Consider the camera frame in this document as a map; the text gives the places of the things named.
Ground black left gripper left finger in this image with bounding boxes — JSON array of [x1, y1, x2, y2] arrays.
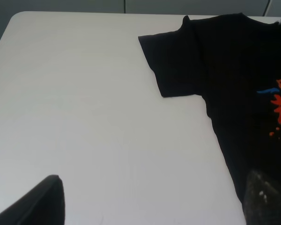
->
[[0, 175, 66, 225]]

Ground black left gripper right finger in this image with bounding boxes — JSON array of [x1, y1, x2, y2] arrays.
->
[[243, 170, 281, 225]]

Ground black printed t-shirt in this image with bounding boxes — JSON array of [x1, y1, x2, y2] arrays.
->
[[139, 13, 281, 205]]

